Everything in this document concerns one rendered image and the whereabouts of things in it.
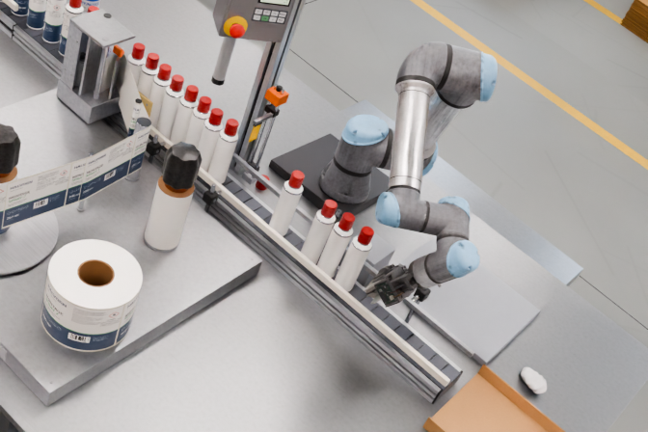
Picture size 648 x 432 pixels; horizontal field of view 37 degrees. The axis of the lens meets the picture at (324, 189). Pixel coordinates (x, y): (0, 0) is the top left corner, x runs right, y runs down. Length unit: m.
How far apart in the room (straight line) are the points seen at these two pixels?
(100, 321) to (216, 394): 0.33
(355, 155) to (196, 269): 0.58
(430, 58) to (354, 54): 2.74
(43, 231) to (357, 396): 0.84
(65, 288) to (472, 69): 1.07
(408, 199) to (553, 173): 2.74
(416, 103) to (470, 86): 0.16
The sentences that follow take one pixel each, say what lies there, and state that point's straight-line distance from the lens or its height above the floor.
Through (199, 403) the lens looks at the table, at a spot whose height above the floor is 0.83.
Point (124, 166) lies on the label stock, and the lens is 2.54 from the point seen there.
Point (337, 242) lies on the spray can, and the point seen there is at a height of 1.02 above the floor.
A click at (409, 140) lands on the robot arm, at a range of 2.29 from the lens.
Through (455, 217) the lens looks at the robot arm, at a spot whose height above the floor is 1.26.
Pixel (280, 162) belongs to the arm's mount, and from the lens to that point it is 2.85.
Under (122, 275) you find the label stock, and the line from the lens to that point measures 2.19.
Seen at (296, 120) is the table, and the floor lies 0.83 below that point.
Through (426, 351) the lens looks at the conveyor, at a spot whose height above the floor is 0.88.
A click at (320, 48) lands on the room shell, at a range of 5.05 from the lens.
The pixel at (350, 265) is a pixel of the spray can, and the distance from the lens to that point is 2.45.
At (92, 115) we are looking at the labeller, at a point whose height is 0.91.
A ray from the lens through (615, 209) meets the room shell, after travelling 4.94.
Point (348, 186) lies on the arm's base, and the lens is 2.77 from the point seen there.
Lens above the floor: 2.63
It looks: 39 degrees down
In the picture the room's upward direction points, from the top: 22 degrees clockwise
